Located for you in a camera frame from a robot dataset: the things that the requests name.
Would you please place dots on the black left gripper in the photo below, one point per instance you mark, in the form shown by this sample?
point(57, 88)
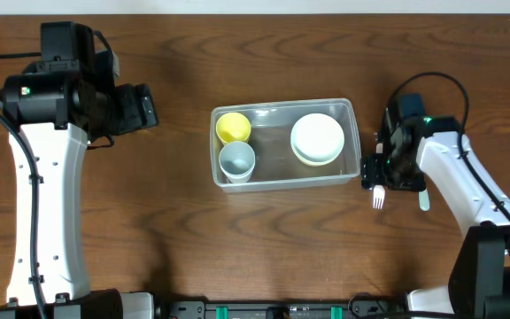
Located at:
point(135, 108)

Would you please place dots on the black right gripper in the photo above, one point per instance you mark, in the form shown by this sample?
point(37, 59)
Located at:
point(397, 182)

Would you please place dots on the pink plastic fork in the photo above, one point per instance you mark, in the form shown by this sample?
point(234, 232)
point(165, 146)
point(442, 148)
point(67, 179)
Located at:
point(378, 190)

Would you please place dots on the mint green plastic spoon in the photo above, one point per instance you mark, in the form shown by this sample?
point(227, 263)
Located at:
point(424, 202)

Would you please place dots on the white bowl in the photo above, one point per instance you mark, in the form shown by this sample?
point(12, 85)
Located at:
point(317, 136)

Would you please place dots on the yellow bowl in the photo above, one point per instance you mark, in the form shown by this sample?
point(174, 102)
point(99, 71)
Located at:
point(312, 163)

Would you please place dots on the yellow cup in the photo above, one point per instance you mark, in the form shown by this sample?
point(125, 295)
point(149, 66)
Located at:
point(233, 127)

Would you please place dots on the grey cup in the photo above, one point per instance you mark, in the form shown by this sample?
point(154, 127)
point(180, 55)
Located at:
point(237, 161)

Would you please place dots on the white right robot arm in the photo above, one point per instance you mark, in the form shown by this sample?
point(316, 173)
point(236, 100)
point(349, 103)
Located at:
point(417, 147)

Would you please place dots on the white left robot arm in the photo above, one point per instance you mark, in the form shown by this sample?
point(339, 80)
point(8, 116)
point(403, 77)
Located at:
point(49, 276)

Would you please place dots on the clear plastic container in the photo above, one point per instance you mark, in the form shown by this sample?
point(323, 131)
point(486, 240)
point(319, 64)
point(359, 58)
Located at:
point(276, 165)

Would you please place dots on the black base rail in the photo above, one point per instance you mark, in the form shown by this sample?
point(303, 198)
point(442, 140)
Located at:
point(357, 307)

